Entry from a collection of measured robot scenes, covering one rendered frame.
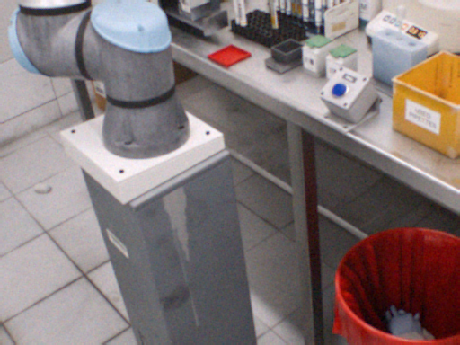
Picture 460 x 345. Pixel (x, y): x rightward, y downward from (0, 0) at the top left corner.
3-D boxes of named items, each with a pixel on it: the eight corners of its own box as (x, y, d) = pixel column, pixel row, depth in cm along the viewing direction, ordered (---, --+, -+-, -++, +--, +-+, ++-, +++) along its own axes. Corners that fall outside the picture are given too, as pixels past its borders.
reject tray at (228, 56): (207, 58, 144) (207, 55, 143) (232, 47, 147) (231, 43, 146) (226, 67, 139) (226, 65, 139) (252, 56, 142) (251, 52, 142)
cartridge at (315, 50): (303, 72, 134) (301, 42, 130) (320, 63, 136) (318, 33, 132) (317, 78, 131) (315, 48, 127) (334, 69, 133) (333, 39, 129)
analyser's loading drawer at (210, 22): (156, 13, 162) (153, -7, 159) (178, 4, 165) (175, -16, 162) (206, 36, 148) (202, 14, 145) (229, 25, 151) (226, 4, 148)
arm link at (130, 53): (157, 105, 103) (146, 22, 95) (82, 96, 107) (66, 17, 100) (187, 72, 112) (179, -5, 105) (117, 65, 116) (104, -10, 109)
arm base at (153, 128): (119, 169, 107) (110, 115, 101) (92, 128, 118) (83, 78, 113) (204, 143, 112) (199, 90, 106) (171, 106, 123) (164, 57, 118)
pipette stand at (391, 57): (366, 84, 128) (366, 37, 122) (392, 71, 130) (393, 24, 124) (403, 103, 121) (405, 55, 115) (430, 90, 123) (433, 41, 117)
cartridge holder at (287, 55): (264, 66, 138) (262, 49, 136) (297, 50, 142) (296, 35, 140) (280, 74, 134) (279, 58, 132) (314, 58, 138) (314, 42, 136)
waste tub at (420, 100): (389, 129, 115) (391, 78, 109) (438, 99, 120) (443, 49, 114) (453, 161, 106) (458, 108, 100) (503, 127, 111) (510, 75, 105)
